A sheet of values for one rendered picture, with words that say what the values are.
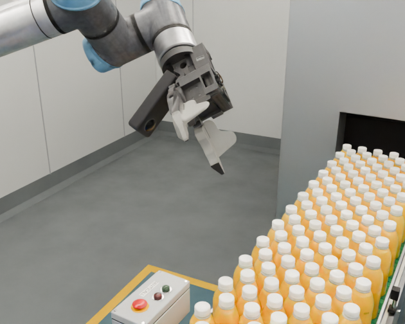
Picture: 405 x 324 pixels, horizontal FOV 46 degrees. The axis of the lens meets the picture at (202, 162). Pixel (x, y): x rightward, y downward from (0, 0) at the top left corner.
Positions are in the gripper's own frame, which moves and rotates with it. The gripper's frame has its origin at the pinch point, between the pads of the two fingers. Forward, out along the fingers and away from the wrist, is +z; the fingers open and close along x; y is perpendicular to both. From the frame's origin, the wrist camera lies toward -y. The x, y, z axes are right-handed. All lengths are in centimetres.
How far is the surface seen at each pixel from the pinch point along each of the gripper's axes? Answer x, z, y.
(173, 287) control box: 50, 2, -31
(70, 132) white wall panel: 259, -231, -180
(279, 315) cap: 53, 18, -8
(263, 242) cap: 75, -7, -10
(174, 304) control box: 49, 7, -32
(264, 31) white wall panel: 330, -285, 21
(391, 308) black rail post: 96, 21, 16
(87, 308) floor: 180, -43, -143
